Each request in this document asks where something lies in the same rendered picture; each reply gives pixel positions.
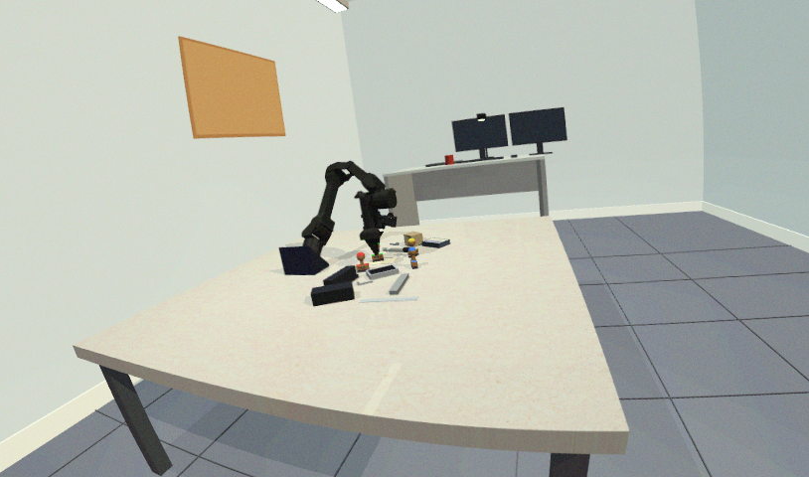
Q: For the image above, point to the tan cardboard box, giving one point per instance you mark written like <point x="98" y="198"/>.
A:
<point x="413" y="235"/>

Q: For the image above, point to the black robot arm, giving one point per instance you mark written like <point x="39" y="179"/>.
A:
<point x="318" y="232"/>

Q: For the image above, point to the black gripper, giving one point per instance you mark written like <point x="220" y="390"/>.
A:
<point x="371" y="233"/>

